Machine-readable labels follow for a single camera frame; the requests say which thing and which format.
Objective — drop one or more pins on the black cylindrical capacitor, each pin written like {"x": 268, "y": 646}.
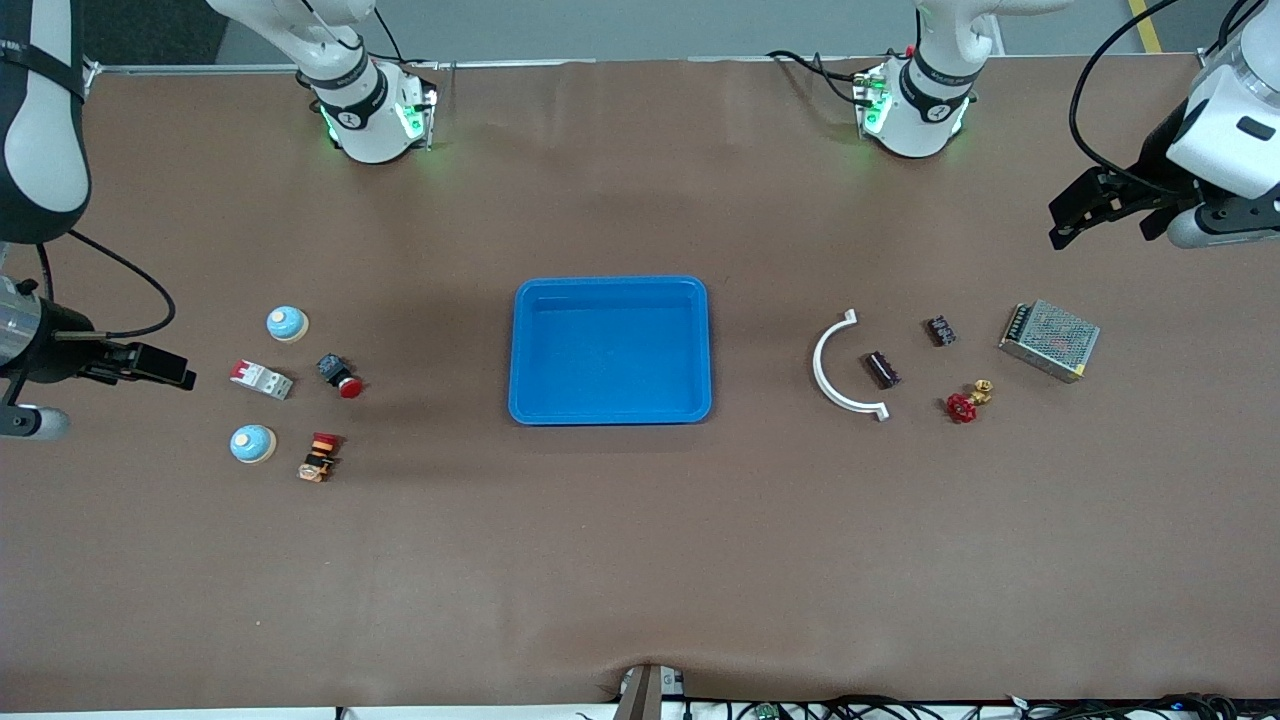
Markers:
{"x": 940, "y": 330}
{"x": 881, "y": 369}

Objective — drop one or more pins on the grey metal bracket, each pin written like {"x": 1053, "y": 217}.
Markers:
{"x": 645, "y": 695}

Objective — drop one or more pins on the aluminium frame profile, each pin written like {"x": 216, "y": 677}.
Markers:
{"x": 1208, "y": 64}

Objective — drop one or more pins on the red orange striped push button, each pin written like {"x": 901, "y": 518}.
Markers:
{"x": 320, "y": 458}

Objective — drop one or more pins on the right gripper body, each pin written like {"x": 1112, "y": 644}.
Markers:
{"x": 58, "y": 345}

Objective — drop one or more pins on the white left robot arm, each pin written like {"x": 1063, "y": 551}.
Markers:
{"x": 925, "y": 100}

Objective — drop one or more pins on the light blue service bell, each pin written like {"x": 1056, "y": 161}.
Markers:
{"x": 287, "y": 324}
{"x": 252, "y": 444}

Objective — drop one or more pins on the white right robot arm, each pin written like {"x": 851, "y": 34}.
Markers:
{"x": 350, "y": 110}

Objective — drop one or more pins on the blue plastic tray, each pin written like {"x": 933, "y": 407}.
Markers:
{"x": 610, "y": 350}

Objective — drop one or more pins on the white curved plastic clamp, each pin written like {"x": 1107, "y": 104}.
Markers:
{"x": 817, "y": 365}

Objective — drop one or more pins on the brass valve with red handwheel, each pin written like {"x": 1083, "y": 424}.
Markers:
{"x": 961, "y": 407}

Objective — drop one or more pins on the white and red circuit breaker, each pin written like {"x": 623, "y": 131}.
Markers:
{"x": 262, "y": 380}

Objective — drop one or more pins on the metal mesh power supply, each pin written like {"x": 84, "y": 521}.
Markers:
{"x": 1052, "y": 338}

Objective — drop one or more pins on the red mushroom emergency stop button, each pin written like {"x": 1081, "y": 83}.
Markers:
{"x": 349, "y": 387}

